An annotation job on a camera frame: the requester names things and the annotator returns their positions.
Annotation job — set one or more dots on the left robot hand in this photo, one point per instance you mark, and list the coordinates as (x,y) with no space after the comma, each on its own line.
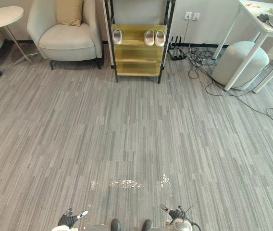
(66,220)

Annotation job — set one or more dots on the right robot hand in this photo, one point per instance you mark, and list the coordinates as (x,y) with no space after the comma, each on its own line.
(175,213)

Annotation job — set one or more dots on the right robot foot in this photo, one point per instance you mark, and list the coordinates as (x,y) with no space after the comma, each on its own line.
(147,225)

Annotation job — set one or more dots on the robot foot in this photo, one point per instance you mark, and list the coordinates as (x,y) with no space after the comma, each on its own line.
(147,225)
(115,225)

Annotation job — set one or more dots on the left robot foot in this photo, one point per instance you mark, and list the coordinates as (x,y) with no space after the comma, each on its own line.
(115,225)

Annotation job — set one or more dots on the grey round pouf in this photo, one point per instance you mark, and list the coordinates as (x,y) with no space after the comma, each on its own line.
(241,65)

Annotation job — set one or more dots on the black wifi router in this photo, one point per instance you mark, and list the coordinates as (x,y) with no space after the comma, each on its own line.
(176,49)

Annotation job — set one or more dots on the beige armchair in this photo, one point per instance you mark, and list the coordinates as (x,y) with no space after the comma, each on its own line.
(65,36)

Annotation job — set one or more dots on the white desk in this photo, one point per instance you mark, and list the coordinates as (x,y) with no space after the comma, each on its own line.
(261,26)

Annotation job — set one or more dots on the tan cushion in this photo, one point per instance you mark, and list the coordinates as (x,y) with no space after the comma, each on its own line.
(69,12)

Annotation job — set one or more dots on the round white side table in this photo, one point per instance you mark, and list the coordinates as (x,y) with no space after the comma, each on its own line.
(3,18)

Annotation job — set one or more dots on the black device on desk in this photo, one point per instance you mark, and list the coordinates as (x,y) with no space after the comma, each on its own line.
(264,17)

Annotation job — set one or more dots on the wooden shoe rack black frame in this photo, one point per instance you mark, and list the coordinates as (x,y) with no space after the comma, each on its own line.
(139,50)

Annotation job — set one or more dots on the white wall socket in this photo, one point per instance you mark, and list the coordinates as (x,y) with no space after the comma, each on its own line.
(188,16)
(196,16)

